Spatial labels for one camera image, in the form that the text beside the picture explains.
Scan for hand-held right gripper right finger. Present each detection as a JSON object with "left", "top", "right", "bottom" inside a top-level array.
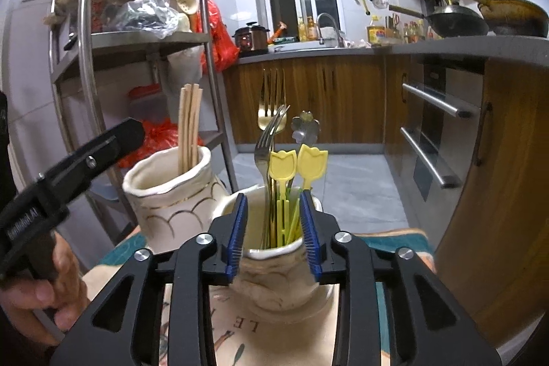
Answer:
[{"left": 299, "top": 191, "right": 502, "bottom": 366}]

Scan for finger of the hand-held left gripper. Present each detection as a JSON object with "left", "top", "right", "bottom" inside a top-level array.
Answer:
[{"left": 38, "top": 119, "right": 145, "bottom": 204}]

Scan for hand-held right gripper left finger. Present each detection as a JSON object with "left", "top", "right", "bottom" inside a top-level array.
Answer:
[{"left": 49, "top": 193, "right": 249, "bottom": 366}]

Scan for floral ceramic utensil holder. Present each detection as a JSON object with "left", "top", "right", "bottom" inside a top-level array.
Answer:
[{"left": 122, "top": 145, "right": 344, "bottom": 324}]

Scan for yellow plastic tulip-handled fork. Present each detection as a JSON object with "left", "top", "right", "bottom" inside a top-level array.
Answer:
[
  {"left": 268, "top": 149, "right": 298, "bottom": 247},
  {"left": 287, "top": 144, "right": 329, "bottom": 244}
]

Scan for bundle of wooden chopsticks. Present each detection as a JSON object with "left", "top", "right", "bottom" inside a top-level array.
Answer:
[{"left": 178, "top": 83, "right": 203, "bottom": 175}]

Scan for silver fork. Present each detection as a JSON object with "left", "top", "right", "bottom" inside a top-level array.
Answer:
[{"left": 254, "top": 104, "right": 291, "bottom": 249}]

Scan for gold fork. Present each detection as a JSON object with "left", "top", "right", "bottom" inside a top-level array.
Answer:
[{"left": 257, "top": 68, "right": 287, "bottom": 195}]

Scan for person's left hand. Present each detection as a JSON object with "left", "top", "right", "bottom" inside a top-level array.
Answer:
[{"left": 0, "top": 231, "right": 89, "bottom": 345}]

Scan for red plastic bag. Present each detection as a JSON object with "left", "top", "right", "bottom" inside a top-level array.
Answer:
[
  {"left": 118, "top": 119, "right": 204, "bottom": 169},
  {"left": 195, "top": 0, "right": 240, "bottom": 73}
]

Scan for red-lidded storage box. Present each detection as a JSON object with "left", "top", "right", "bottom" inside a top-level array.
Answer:
[{"left": 129, "top": 85, "right": 181, "bottom": 127}]

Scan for printed cloth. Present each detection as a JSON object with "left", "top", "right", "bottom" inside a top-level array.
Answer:
[{"left": 81, "top": 226, "right": 436, "bottom": 366}]

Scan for metal shelf rack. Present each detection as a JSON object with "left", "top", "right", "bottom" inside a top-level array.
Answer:
[{"left": 49, "top": 0, "right": 238, "bottom": 259}]

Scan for white plastic bag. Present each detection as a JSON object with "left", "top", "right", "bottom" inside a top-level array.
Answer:
[{"left": 167, "top": 46, "right": 204, "bottom": 92}]

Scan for clear plastic bag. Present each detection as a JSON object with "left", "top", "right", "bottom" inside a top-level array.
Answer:
[{"left": 109, "top": 0, "right": 178, "bottom": 38}]

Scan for wooden base cabinet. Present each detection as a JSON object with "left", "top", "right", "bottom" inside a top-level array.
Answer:
[
  {"left": 223, "top": 55, "right": 387, "bottom": 146},
  {"left": 431, "top": 57, "right": 549, "bottom": 345}
]

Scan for built-in oven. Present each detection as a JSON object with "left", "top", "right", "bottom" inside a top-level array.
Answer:
[{"left": 399, "top": 57, "right": 485, "bottom": 204}]

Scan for electric pressure cooker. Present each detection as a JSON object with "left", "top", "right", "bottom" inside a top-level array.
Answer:
[{"left": 234, "top": 22, "right": 271, "bottom": 54}]

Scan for yellow oil bottle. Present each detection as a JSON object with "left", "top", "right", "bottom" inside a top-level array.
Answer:
[{"left": 366, "top": 15, "right": 387, "bottom": 45}]

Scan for kitchen faucet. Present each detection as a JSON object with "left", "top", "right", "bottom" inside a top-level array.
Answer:
[{"left": 316, "top": 12, "right": 346, "bottom": 48}]

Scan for black wok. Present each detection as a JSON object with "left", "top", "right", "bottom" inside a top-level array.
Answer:
[{"left": 388, "top": 3, "right": 490, "bottom": 38}]

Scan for brown wok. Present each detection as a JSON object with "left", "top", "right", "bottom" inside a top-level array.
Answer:
[{"left": 478, "top": 0, "right": 549, "bottom": 37}]

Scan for silver flower-handled spoon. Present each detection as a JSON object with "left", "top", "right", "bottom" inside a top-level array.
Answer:
[{"left": 291, "top": 110, "right": 322, "bottom": 148}]

